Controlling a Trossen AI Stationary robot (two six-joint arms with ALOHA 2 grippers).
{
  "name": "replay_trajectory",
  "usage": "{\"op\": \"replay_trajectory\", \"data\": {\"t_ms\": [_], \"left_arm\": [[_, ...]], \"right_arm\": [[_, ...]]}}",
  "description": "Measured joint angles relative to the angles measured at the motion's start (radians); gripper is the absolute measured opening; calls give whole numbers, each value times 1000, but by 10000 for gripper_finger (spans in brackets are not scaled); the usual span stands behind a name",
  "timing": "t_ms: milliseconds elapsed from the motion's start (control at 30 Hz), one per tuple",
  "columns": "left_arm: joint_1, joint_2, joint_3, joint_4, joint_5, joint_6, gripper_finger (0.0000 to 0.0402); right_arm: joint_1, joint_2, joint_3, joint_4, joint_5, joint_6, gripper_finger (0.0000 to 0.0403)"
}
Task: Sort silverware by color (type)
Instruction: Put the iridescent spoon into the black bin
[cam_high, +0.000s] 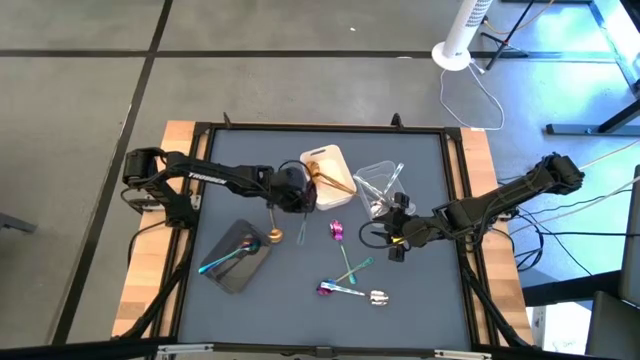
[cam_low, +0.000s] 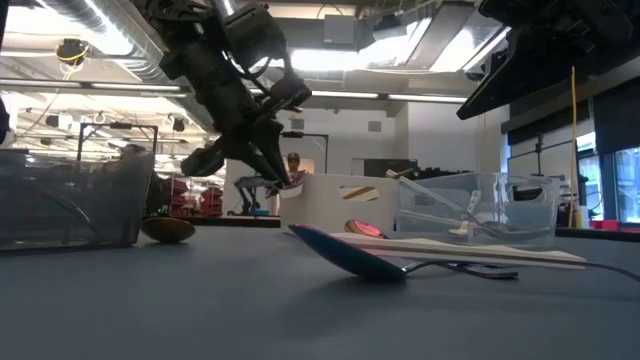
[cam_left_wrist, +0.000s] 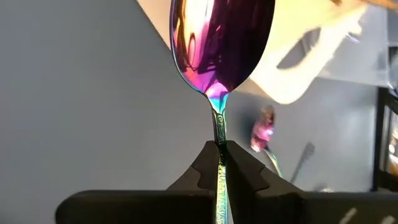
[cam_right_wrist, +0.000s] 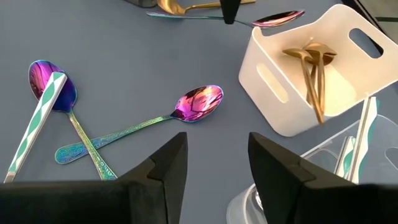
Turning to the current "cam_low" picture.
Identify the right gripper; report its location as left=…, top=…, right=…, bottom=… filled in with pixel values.
left=455, top=0, right=601, bottom=121

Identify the red plastic tray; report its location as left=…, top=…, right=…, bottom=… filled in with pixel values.
left=589, top=218, right=640, bottom=231

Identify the blue-grey table mat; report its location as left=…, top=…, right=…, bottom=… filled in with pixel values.
left=0, top=224, right=640, bottom=360

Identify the red storage shelf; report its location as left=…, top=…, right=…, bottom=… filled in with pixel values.
left=158, top=177, right=191, bottom=219
left=199, top=185, right=225, bottom=218

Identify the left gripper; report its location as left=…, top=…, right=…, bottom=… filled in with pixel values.
left=180, top=74, right=314, bottom=188

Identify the person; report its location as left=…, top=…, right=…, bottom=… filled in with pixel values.
left=118, top=143, right=151, bottom=162
left=274, top=151, right=309, bottom=200

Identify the long linear ceiling light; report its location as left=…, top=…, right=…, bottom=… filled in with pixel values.
left=0, top=77, right=469, bottom=105

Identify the white plastic bin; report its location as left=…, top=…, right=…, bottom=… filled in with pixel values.
left=278, top=173, right=401, bottom=236

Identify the glass window wall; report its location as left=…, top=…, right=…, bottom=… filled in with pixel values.
left=577, top=130, right=640, bottom=225

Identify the black tripod stand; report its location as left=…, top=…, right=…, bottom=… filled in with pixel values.
left=507, top=132, right=576, bottom=177

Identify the black gantry frame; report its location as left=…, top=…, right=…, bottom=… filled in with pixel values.
left=279, top=130, right=330, bottom=175
left=76, top=121, right=160, bottom=162

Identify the yellow hanging cable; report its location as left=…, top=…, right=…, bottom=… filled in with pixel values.
left=568, top=64, right=579, bottom=230

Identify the grey ceiling box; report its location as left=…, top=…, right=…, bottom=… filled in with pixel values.
left=322, top=13, right=359, bottom=47

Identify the clear plastic bin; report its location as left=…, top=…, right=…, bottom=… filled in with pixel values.
left=397, top=172, right=561, bottom=249

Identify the black cabinet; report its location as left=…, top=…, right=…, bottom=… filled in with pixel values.
left=351, top=158, right=420, bottom=178

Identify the yellow cord reel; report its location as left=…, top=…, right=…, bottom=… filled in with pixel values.
left=54, top=37, right=92, bottom=67

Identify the iridescent rainbow spoon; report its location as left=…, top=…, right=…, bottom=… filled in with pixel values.
left=288, top=223, right=454, bottom=283
left=344, top=218, right=520, bottom=280

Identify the smoked grey plastic bin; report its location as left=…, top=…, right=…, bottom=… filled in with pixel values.
left=0, top=148, right=156, bottom=251

